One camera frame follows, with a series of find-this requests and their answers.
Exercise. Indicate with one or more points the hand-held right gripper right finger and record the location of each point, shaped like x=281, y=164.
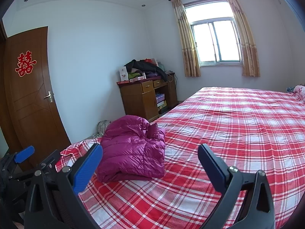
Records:
x=213, y=169

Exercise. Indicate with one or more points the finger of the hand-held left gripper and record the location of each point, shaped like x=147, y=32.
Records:
x=51, y=159
x=23, y=154

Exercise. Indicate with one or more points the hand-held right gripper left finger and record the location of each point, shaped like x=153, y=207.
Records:
x=87, y=169

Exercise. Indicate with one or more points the magenta puffer jacket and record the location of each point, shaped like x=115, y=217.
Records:
x=131, y=152

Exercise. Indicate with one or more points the pile of dark clothes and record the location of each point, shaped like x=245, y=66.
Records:
x=147, y=68

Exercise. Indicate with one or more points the bed with red plaid sheet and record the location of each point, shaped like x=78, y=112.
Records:
x=226, y=136

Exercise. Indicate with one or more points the brown wooden door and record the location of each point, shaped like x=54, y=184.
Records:
x=31, y=112

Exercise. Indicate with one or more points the yellow box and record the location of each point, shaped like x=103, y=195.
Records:
x=162, y=104

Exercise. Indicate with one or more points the brown wooden desk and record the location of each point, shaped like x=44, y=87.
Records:
x=135, y=100

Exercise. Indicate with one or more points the blue printed box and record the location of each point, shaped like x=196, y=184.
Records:
x=160, y=98

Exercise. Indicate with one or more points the red door decoration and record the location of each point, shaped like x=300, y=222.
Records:
x=25, y=64

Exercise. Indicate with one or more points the white printed box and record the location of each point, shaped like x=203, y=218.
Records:
x=124, y=74

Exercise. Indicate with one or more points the pink flat box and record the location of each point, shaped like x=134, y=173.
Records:
x=138, y=78

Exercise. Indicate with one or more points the green cloth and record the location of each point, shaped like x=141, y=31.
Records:
x=134, y=75

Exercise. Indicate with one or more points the blue cloth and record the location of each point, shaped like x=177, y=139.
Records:
x=290, y=90

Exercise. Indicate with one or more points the pink quilt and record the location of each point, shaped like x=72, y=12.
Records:
x=300, y=93

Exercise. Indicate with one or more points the red bag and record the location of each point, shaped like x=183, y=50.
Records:
x=147, y=61

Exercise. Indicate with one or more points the beige patterned curtain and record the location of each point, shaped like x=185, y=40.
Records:
x=188, y=47
x=247, y=47

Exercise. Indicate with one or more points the sliding glass window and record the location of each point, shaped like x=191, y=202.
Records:
x=214, y=40

